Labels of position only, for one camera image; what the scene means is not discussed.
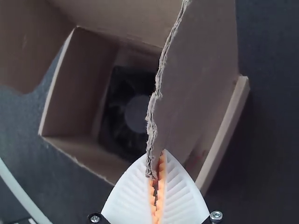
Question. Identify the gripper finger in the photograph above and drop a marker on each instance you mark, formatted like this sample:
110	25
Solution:
182	200
126	200

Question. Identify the cardboard box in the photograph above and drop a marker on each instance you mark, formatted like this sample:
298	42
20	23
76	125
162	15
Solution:
198	70

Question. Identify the black square fan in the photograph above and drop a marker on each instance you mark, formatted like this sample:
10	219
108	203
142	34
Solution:
116	105

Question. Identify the black mat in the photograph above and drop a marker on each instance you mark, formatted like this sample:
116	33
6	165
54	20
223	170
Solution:
268	140

